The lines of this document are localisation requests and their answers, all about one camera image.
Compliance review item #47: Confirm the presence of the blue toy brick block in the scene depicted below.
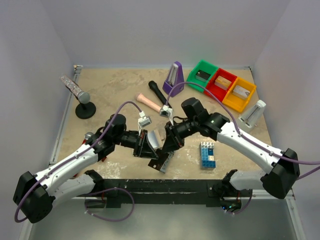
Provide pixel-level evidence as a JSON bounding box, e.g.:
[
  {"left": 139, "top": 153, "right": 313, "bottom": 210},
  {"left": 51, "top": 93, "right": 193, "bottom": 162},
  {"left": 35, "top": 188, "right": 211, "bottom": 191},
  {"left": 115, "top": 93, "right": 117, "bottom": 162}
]
[{"left": 199, "top": 141, "right": 216, "bottom": 169}]

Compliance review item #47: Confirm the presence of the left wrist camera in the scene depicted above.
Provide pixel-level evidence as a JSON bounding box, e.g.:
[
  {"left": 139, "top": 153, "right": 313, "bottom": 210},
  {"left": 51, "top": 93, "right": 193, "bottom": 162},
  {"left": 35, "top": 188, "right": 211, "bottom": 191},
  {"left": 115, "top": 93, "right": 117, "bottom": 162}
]
[{"left": 137, "top": 111, "right": 152, "bottom": 135}]

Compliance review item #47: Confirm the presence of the white card in yellow bin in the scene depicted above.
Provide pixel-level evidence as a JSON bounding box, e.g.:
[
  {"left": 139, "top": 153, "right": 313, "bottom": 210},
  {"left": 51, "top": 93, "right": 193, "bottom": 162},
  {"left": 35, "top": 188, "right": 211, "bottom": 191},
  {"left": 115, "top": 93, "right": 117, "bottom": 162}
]
[{"left": 232, "top": 85, "right": 251, "bottom": 100}]

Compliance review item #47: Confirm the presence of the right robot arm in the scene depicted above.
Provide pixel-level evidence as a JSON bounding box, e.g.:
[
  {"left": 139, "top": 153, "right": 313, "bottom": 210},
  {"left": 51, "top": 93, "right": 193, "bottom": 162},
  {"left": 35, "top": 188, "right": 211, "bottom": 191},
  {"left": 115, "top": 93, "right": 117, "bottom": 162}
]
[{"left": 159, "top": 97, "right": 300, "bottom": 199}]

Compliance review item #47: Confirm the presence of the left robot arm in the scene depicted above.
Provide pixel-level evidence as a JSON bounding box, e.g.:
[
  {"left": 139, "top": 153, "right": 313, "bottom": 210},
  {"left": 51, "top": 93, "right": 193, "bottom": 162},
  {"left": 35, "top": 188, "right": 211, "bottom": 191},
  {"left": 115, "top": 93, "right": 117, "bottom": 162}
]
[{"left": 13, "top": 112, "right": 158, "bottom": 224}]

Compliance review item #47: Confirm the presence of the grey truss beam piece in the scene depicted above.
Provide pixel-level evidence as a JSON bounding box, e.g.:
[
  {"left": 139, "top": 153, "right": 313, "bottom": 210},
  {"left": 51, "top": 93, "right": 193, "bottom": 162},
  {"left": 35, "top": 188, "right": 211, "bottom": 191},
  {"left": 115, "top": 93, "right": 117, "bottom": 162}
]
[{"left": 159, "top": 152, "right": 175, "bottom": 174}]

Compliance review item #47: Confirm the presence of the purple metronome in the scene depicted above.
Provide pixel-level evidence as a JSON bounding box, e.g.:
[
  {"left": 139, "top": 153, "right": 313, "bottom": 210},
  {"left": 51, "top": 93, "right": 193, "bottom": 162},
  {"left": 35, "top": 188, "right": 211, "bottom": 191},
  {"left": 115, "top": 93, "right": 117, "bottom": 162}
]
[{"left": 162, "top": 61, "right": 185, "bottom": 95}]

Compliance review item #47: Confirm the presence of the white metronome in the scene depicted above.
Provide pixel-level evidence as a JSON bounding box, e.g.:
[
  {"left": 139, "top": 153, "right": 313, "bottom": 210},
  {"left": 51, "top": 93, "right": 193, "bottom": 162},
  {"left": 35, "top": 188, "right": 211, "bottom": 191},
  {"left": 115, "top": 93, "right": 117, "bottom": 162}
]
[{"left": 237, "top": 100, "right": 267, "bottom": 133}]

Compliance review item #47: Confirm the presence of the pink microphone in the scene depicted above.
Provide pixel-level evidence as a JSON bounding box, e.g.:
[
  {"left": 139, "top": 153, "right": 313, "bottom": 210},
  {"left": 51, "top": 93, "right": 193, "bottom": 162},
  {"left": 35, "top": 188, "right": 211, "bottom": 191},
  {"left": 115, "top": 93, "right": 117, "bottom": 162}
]
[{"left": 135, "top": 93, "right": 162, "bottom": 113}]

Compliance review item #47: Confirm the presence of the black round microphone stand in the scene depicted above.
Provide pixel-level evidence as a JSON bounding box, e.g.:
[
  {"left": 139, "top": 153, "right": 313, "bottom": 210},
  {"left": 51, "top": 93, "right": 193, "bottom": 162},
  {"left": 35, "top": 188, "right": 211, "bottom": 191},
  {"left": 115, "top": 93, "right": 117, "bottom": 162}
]
[{"left": 75, "top": 101, "right": 96, "bottom": 120}]

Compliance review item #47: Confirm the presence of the tan card in red bin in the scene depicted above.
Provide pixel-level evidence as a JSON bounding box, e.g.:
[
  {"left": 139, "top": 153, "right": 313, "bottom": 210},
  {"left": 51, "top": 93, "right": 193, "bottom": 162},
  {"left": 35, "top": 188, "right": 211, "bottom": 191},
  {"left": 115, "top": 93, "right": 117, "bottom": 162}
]
[{"left": 214, "top": 76, "right": 232, "bottom": 91}]

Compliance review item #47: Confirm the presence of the red glitter microphone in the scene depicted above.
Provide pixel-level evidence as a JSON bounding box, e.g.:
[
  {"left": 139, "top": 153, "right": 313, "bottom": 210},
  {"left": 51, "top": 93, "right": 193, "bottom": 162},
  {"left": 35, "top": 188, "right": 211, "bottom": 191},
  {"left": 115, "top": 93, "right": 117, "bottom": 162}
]
[{"left": 82, "top": 131, "right": 94, "bottom": 144}]

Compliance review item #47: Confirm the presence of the beige card holder wallet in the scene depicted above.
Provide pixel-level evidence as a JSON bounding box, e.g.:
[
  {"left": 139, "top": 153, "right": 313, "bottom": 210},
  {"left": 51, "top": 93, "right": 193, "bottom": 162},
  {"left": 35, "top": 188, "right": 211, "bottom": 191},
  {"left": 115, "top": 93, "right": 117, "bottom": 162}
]
[{"left": 147, "top": 128, "right": 166, "bottom": 150}]

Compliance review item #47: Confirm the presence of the red storage bin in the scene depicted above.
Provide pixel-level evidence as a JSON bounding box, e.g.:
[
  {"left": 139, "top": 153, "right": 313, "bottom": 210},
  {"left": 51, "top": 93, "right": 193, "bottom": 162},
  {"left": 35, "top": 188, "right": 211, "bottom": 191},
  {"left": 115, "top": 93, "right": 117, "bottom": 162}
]
[{"left": 205, "top": 68, "right": 237, "bottom": 102}]

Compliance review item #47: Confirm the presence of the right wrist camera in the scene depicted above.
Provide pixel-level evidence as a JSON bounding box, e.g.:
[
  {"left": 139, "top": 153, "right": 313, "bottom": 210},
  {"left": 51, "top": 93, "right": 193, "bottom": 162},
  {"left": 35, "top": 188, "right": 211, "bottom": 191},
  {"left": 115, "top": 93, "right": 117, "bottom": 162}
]
[{"left": 159, "top": 105, "right": 174, "bottom": 125}]

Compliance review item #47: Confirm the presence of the black microphone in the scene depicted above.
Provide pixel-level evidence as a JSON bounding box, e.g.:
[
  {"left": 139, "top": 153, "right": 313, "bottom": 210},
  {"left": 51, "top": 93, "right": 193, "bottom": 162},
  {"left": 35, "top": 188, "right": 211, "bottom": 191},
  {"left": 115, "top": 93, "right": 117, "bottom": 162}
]
[{"left": 148, "top": 80, "right": 172, "bottom": 108}]

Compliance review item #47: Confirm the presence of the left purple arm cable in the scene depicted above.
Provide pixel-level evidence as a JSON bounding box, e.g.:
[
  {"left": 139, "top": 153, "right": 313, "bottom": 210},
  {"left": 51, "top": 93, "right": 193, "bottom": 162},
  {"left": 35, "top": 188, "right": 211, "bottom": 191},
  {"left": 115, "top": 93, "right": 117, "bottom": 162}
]
[{"left": 14, "top": 100, "right": 146, "bottom": 223}]

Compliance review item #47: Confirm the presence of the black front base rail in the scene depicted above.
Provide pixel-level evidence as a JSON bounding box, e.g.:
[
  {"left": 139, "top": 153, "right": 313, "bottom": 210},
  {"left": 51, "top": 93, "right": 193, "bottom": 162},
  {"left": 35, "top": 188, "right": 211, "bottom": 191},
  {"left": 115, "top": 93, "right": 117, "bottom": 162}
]
[{"left": 84, "top": 178, "right": 251, "bottom": 208}]

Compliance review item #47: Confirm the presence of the aluminium frame rail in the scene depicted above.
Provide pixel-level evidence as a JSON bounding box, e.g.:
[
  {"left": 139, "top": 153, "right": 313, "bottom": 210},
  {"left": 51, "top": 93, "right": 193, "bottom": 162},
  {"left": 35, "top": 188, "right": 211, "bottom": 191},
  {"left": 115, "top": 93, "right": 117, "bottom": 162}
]
[{"left": 44, "top": 65, "right": 83, "bottom": 176}]

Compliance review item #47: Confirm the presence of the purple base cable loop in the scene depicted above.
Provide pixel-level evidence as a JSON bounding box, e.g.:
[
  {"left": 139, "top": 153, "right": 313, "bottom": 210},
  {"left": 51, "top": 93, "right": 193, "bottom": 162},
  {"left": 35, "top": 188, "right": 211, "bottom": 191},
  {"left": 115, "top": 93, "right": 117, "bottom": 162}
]
[{"left": 84, "top": 186, "right": 137, "bottom": 222}]

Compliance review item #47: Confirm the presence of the black credit card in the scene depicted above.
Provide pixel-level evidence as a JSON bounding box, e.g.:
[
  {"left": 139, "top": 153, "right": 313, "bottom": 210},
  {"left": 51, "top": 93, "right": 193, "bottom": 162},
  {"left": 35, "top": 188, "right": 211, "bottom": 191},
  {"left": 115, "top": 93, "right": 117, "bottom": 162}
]
[{"left": 148, "top": 149, "right": 170, "bottom": 172}]

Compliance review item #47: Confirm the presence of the green storage bin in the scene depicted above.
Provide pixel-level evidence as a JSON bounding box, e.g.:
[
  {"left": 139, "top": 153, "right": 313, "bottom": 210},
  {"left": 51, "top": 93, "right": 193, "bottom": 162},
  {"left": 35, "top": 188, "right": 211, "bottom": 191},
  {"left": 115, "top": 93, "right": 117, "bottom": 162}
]
[{"left": 186, "top": 59, "right": 219, "bottom": 93}]

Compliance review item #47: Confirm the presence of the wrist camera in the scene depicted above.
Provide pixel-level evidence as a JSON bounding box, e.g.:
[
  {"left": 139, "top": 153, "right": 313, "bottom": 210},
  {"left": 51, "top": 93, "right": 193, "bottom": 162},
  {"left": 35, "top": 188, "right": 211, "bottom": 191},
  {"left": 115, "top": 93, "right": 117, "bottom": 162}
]
[
  {"left": 137, "top": 111, "right": 152, "bottom": 135},
  {"left": 159, "top": 105, "right": 174, "bottom": 125}
]

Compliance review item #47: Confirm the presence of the black card in green bin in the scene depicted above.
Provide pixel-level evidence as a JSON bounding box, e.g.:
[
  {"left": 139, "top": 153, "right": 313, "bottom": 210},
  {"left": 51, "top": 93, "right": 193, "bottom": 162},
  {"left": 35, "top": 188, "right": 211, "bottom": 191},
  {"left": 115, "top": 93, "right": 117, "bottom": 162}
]
[{"left": 195, "top": 70, "right": 211, "bottom": 82}]

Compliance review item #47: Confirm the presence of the glitter microphone on stand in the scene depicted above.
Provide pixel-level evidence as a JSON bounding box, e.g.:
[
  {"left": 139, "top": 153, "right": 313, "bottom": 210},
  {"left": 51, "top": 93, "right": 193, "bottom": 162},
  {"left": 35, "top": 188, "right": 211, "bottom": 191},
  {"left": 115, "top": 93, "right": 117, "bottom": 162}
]
[{"left": 59, "top": 74, "right": 91, "bottom": 104}]

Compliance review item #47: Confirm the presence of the yellow storage bin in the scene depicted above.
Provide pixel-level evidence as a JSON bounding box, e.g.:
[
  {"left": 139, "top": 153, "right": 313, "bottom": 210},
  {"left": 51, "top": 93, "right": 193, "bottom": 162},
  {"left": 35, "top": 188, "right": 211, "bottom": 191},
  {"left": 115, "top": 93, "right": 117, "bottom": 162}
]
[{"left": 222, "top": 77, "right": 257, "bottom": 113}]

